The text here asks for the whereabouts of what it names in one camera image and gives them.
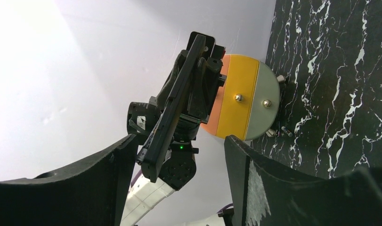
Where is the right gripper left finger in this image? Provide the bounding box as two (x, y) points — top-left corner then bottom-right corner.
(0, 135), (138, 226)

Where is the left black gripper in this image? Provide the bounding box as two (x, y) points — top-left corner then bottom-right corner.
(127, 45), (226, 145)

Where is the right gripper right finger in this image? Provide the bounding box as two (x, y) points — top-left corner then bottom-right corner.
(224, 135), (382, 226)

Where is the black remote control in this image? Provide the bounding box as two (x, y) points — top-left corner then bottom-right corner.
(139, 32), (216, 182)

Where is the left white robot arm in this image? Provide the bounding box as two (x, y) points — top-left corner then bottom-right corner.
(121, 46), (225, 226)

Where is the white orange cylinder container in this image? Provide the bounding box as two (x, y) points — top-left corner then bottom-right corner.
(200, 54), (286, 141)

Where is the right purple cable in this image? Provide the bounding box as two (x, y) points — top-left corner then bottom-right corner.
(217, 203), (235, 216)

